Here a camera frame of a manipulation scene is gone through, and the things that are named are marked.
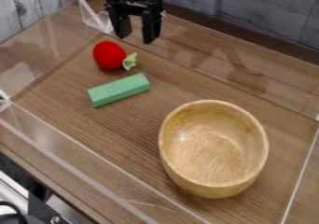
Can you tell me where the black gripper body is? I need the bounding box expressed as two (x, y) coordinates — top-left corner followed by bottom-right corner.
(104, 0), (164, 16)

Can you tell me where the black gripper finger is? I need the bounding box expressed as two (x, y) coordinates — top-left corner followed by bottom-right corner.
(141, 11), (161, 44)
(108, 9), (132, 38)

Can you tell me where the red plush fruit green stem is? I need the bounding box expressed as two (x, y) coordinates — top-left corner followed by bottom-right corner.
(92, 41), (137, 71)

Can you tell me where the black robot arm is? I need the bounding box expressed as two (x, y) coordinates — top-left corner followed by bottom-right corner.
(104, 0), (164, 44)

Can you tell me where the green rectangular block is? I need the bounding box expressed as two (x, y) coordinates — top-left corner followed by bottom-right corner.
(86, 74), (150, 107)

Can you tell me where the light wooden bowl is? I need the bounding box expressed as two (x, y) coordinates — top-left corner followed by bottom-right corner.
(158, 100), (269, 199)

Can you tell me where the clear acrylic tray enclosure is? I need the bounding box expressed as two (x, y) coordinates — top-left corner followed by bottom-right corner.
(0, 4), (319, 224)

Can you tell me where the black bracket bottom left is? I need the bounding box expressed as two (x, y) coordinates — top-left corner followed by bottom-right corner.
(26, 193), (72, 224)

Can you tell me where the black cable bottom left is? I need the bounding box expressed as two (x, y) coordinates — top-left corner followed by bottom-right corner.
(0, 200), (29, 224)

